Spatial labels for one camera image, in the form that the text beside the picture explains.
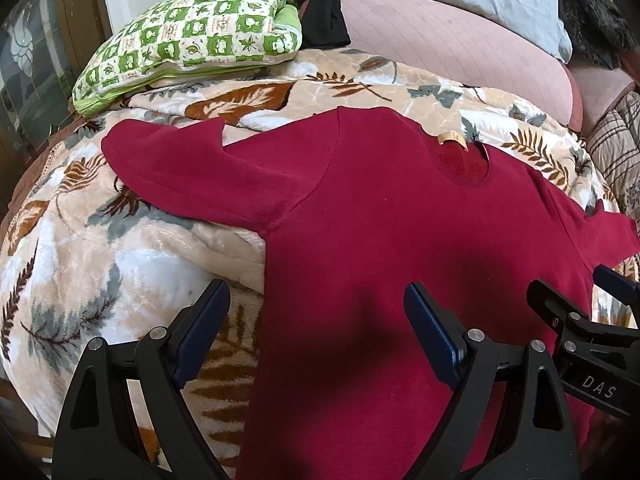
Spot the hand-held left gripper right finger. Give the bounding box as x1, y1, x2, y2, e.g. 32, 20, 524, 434
404, 281, 583, 480

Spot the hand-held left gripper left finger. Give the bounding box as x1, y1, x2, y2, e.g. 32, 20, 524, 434
51, 279, 232, 480

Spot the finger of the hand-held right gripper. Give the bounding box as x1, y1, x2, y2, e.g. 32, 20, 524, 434
593, 265, 640, 307
526, 280, 591, 343

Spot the red long-sleeved shirt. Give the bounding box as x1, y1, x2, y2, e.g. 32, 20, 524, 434
101, 106, 640, 480

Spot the beige leaf-print blanket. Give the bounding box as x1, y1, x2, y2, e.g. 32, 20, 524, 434
0, 48, 640, 471

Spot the beige plaid cushion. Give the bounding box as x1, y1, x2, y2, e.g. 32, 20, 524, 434
585, 87, 640, 213

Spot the pink quilted cushion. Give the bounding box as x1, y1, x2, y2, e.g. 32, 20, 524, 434
567, 52, 637, 133

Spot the dark furry cloth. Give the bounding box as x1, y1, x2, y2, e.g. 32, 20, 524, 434
557, 0, 632, 70

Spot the pink quilted mattress cover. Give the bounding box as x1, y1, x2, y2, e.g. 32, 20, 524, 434
336, 0, 583, 131

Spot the green checked pillow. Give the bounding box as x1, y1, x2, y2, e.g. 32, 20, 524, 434
71, 0, 304, 117

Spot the patterned glass door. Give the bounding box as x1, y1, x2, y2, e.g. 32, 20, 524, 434
0, 0, 76, 161

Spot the black cloth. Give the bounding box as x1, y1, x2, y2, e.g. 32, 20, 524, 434
163, 0, 352, 48

